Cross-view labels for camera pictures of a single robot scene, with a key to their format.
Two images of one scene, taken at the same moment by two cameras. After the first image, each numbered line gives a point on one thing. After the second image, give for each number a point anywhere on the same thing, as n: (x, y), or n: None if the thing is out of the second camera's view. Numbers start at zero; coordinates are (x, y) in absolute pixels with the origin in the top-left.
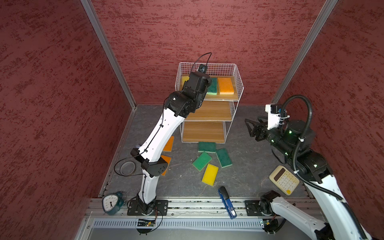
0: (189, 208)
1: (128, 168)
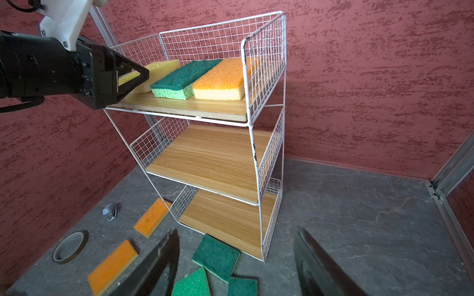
0: None
1: (70, 246)
